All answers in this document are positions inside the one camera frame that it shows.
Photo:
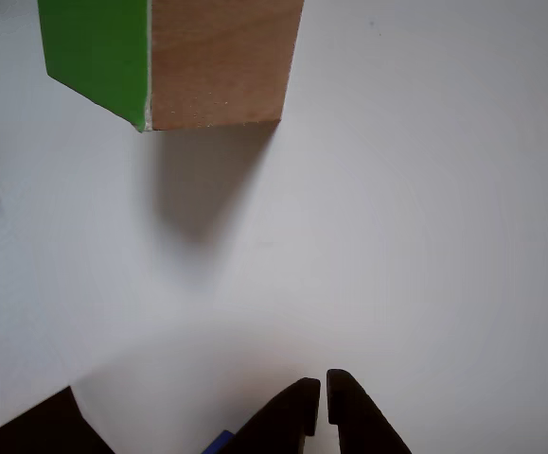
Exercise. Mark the wooden cube blue red faces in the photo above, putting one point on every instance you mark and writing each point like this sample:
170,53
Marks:
220,441

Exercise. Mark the wooden cube with green face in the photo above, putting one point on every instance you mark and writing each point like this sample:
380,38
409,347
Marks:
217,61

